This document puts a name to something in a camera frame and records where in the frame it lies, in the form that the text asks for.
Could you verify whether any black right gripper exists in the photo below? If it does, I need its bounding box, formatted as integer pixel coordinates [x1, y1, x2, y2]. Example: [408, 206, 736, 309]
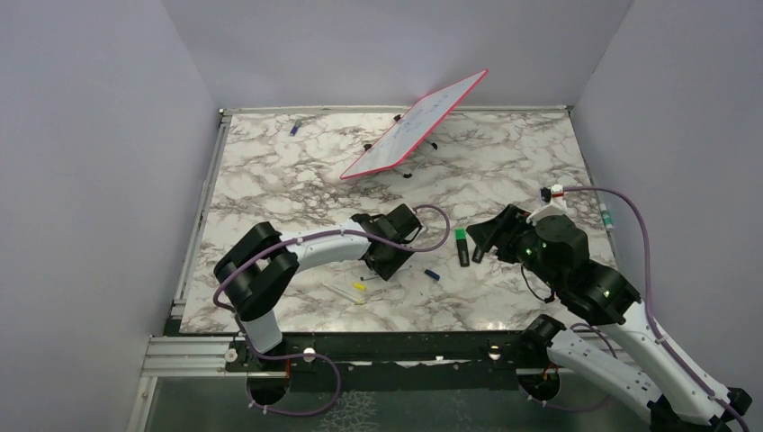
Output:
[466, 202, 562, 290]

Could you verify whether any green black highlighter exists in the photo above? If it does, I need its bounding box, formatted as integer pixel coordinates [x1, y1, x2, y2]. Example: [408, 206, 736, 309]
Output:
[454, 228, 471, 267]

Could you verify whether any blue marker cap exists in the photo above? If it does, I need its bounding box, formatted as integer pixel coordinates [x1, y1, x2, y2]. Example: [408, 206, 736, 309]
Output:
[424, 269, 440, 281]

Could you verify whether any orange black highlighter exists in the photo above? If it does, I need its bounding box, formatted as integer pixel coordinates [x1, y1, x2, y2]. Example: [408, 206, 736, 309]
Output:
[471, 245, 486, 264]

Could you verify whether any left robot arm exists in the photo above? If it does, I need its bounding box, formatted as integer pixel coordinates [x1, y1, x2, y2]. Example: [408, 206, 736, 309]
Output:
[213, 204, 424, 370]

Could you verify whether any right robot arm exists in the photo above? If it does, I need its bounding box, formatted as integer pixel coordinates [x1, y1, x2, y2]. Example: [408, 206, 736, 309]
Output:
[466, 204, 751, 431]

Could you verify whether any white yellow-tip marker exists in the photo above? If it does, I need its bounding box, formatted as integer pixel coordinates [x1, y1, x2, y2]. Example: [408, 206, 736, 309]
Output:
[323, 283, 365, 305]

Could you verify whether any whiteboard metal stand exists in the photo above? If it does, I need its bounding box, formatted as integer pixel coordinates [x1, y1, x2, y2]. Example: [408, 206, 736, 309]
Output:
[342, 113, 442, 178]

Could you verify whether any pink framed whiteboard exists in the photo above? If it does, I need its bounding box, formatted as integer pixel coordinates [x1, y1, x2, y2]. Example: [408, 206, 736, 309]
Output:
[339, 68, 489, 180]

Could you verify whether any small purple marker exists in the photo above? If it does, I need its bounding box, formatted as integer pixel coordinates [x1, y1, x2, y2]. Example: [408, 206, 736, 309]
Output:
[289, 120, 302, 136]

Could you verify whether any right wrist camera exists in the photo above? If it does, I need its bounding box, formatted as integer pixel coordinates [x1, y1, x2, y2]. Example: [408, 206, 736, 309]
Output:
[526, 184, 568, 225]

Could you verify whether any green white marker on rail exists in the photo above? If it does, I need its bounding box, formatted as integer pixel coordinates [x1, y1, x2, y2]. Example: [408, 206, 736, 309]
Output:
[599, 202, 614, 230]

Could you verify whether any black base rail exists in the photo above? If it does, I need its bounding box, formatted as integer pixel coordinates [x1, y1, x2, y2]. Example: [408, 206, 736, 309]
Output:
[224, 314, 565, 392]

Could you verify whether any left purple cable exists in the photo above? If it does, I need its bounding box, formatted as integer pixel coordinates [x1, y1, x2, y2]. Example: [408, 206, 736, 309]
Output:
[211, 203, 453, 359]

